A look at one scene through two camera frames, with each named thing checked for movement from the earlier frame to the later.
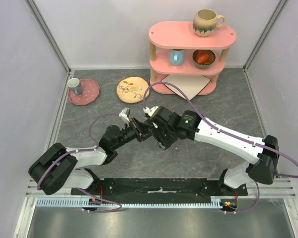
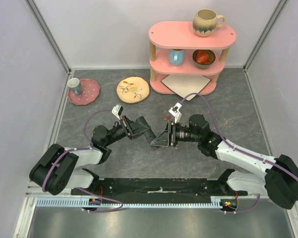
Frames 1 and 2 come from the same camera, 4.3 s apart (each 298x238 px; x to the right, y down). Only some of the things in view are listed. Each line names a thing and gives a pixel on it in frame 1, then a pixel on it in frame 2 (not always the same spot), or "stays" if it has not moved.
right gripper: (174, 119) → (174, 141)
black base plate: (158, 187) stays
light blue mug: (177, 56) stays
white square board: (189, 85) stays
